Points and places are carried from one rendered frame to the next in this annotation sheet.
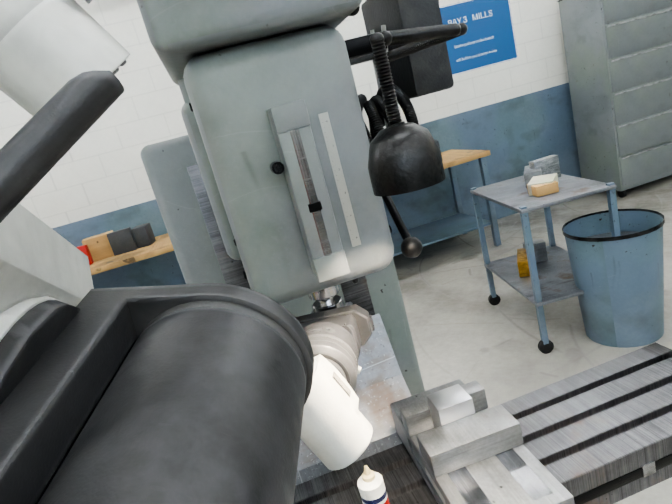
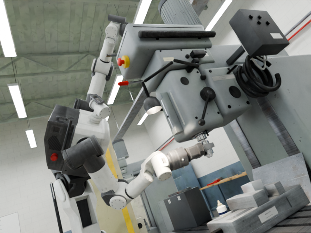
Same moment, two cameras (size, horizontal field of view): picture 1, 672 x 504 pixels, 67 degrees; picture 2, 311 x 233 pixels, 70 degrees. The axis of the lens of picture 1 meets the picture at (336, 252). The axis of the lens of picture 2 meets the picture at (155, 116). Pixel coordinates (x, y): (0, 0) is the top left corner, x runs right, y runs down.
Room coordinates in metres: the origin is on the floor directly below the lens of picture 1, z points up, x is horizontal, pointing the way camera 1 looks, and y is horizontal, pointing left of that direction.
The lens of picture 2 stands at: (0.21, -0.90, 1.12)
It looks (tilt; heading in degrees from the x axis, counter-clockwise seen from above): 19 degrees up; 70
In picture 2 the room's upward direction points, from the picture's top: 22 degrees counter-clockwise
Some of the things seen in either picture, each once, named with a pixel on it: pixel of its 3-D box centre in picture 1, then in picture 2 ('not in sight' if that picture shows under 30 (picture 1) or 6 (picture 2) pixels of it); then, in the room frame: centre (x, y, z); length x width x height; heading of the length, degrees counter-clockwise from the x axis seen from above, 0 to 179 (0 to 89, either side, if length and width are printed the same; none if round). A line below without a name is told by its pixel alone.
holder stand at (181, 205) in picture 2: not in sight; (185, 207); (0.65, 0.46, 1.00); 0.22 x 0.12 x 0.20; 110
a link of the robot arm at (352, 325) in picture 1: (326, 348); (188, 155); (0.62, 0.05, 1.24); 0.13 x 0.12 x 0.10; 82
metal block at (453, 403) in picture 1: (452, 412); (254, 190); (0.74, -0.12, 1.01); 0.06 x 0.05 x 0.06; 98
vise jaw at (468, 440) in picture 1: (469, 439); (245, 200); (0.68, -0.13, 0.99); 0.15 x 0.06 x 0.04; 98
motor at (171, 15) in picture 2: not in sight; (181, 21); (0.96, 0.08, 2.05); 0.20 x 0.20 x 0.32
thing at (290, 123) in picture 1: (309, 193); (169, 113); (0.60, 0.01, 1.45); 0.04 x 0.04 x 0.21; 10
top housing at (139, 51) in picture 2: not in sight; (163, 51); (0.73, 0.03, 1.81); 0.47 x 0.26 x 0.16; 10
